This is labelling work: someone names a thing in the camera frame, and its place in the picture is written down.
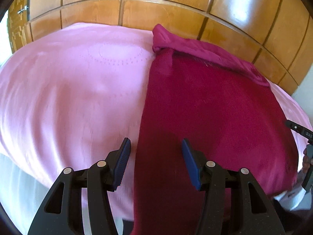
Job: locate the pink bed blanket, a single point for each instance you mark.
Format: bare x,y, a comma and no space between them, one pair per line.
73,90

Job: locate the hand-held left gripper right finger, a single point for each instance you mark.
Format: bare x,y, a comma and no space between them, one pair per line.
190,164

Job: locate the person's right hand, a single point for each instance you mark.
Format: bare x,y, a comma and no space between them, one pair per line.
306,162

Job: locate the white cloth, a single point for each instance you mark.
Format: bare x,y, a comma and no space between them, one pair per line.
291,197

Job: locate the white bed sheet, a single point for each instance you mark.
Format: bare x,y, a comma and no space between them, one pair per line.
17,181

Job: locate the carved wooden door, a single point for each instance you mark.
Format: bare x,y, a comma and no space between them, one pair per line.
18,31

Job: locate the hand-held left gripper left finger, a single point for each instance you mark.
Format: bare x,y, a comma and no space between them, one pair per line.
122,164

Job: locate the dark red fleece garment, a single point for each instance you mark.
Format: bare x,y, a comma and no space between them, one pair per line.
207,107

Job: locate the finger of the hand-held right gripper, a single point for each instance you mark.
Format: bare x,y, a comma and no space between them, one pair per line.
293,126

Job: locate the wooden wardrobe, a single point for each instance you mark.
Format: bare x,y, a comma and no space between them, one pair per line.
171,12

